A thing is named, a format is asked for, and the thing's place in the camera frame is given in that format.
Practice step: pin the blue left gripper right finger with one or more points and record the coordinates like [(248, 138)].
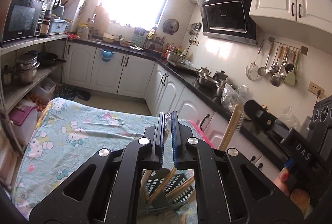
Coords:
[(182, 157)]

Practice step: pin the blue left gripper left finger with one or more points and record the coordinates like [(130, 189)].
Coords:
[(152, 152)]

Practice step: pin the bamboo chopstick pair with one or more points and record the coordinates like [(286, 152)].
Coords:
[(161, 187), (144, 180), (179, 190), (167, 129), (233, 124)]

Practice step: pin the right hand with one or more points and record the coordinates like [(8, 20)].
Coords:
[(297, 196)]

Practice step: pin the dark green utensil holder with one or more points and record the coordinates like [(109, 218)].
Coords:
[(166, 199)]

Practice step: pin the white lower cabinets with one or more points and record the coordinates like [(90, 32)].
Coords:
[(134, 76)]

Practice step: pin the black kettle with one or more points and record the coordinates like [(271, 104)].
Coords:
[(220, 76)]

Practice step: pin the hello kitty tablecloth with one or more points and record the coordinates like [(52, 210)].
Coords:
[(66, 135)]

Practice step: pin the green hanging spatula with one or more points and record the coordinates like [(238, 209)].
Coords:
[(290, 77)]

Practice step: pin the hanging steel ladle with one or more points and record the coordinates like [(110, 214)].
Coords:
[(262, 71)]

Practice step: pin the hanging strainer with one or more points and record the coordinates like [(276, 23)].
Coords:
[(251, 70)]

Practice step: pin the black frying pan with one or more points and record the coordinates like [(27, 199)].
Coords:
[(48, 59)]

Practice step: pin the black range hood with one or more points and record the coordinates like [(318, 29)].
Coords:
[(228, 20)]

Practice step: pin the steel stock pot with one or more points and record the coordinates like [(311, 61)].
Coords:
[(26, 67)]

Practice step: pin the light blue container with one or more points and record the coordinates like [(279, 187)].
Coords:
[(57, 26)]

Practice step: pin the white upper cabinet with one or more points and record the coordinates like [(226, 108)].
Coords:
[(290, 0)]

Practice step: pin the blender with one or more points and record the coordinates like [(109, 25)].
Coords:
[(51, 5)]

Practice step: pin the black microwave oven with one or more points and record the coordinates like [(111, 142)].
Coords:
[(21, 19)]

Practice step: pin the wall power outlet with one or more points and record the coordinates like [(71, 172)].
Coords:
[(315, 89)]

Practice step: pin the wall fan vent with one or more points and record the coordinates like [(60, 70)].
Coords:
[(170, 26)]

